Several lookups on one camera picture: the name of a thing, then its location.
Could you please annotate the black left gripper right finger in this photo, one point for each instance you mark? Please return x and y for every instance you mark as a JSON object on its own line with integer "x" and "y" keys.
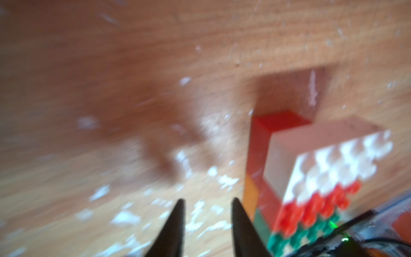
{"x": 246, "y": 241}

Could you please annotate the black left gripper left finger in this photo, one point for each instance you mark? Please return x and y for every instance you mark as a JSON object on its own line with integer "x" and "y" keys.
{"x": 170, "y": 240}

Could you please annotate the wide red lego brick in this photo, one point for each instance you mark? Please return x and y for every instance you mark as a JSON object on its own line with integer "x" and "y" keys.
{"x": 286, "y": 219}

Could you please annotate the small orange lego brick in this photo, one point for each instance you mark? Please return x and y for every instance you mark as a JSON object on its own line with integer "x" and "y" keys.
{"x": 250, "y": 197}

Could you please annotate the white lego brick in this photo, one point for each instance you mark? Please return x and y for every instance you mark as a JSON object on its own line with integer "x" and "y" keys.
{"x": 316, "y": 158}

